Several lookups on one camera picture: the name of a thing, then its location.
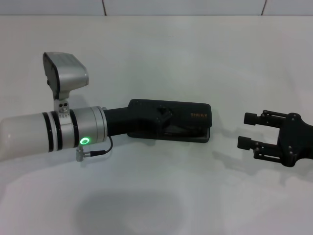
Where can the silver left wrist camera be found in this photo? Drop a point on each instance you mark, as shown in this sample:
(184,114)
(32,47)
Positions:
(71,71)

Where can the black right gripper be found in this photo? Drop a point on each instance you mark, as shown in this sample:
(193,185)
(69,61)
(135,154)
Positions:
(298,139)

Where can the silver camera mount bracket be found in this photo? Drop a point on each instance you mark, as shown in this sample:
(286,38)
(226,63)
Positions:
(62,105)

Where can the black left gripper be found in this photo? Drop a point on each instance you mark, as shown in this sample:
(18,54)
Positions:
(132,120)

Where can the black glasses case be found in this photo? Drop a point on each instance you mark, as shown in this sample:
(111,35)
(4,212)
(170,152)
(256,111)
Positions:
(195,122)

